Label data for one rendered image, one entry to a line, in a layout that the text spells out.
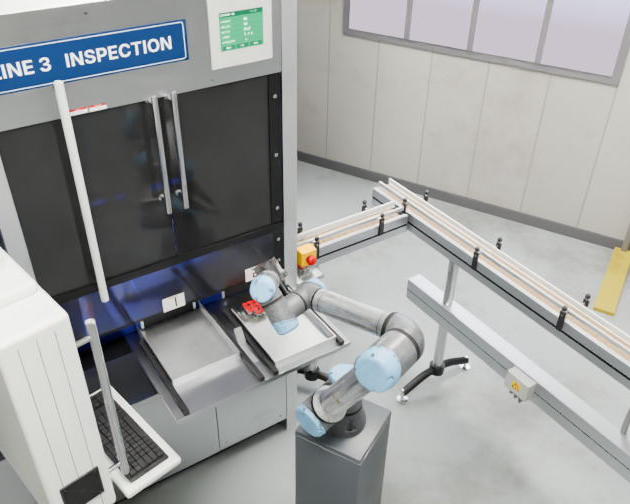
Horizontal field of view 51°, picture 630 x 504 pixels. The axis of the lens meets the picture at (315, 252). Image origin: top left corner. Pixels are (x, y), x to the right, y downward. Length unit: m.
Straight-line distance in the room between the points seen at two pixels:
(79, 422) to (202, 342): 0.75
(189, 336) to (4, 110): 1.06
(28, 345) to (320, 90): 3.95
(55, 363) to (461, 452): 2.14
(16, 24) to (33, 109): 0.23
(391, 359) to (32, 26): 1.27
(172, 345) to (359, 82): 3.07
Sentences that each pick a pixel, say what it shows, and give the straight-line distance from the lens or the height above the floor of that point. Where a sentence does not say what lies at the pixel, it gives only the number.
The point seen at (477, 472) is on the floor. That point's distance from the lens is 3.31.
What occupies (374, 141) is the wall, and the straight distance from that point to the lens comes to 5.20.
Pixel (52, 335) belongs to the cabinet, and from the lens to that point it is 1.70.
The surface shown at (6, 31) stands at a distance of 1.94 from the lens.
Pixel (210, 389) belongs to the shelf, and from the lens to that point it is 2.35.
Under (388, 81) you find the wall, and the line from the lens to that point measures 4.98.
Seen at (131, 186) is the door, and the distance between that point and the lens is 2.20.
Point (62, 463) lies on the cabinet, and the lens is 1.98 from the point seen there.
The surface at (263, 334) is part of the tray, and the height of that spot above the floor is 0.88.
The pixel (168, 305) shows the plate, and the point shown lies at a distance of 2.49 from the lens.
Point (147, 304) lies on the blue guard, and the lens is 2.46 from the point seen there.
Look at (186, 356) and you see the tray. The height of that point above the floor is 0.88.
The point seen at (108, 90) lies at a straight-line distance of 2.05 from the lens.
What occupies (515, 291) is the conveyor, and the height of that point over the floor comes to 0.92.
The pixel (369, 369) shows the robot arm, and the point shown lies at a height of 1.33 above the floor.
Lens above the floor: 2.58
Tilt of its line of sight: 35 degrees down
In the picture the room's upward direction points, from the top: 1 degrees clockwise
